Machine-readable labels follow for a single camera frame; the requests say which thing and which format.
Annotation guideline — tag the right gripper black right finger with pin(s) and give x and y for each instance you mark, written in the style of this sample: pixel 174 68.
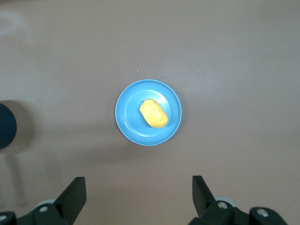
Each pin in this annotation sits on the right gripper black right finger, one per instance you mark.
pixel 204 204

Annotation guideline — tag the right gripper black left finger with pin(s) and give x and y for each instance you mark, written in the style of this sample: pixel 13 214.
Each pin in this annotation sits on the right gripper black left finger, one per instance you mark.
pixel 70 201

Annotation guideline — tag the yellow peeled potato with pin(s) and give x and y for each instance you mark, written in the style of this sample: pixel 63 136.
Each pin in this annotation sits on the yellow peeled potato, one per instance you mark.
pixel 153 113

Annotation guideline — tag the black cooking pot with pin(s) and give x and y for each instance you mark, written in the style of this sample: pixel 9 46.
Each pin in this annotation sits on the black cooking pot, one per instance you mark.
pixel 5 126

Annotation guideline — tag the blue round plate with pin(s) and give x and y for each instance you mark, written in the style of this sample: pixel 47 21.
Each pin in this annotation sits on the blue round plate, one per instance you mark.
pixel 131 119

